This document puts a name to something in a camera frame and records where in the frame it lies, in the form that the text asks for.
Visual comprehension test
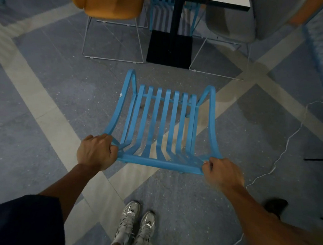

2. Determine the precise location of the person's silver sneaker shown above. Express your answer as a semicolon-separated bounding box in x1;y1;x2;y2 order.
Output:
133;210;157;245
112;200;141;245

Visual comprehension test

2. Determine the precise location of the grey chair with wire legs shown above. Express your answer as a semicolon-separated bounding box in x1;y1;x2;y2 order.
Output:
188;0;311;85

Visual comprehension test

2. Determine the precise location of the person's left silver sneaker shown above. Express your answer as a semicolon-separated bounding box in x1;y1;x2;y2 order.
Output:
112;200;141;245

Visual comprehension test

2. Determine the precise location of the person's dark blue shirt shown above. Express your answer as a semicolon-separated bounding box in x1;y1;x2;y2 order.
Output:
0;192;69;245

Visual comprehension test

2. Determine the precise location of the person's left forearm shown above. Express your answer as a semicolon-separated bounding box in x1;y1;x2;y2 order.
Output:
37;160;101;225

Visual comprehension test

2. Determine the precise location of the person's right forearm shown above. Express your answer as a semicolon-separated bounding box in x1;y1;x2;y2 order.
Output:
219;184;323;245

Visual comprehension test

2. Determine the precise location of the black object on floor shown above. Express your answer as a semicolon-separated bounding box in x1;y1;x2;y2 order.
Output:
262;197;289;221

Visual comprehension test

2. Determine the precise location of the person's right hand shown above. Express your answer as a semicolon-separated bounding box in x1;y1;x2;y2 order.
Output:
200;157;247;192

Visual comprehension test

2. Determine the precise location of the orange chair with wire legs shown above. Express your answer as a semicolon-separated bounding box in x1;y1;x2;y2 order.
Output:
53;0;149;64

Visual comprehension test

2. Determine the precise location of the person's left hand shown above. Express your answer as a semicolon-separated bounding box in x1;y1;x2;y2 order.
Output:
75;132;120;173

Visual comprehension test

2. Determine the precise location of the person's right silver sneaker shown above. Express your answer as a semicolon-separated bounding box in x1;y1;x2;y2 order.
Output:
133;210;157;245

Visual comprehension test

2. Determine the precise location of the blue slatted metal chair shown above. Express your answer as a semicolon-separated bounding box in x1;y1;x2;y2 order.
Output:
101;67;228;176
148;0;201;37

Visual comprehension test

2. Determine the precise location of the white cable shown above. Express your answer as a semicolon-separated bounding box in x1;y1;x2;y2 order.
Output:
231;95;323;245

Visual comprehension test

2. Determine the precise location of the white table with black pedestal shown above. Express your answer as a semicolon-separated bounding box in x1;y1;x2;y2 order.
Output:
112;0;252;74

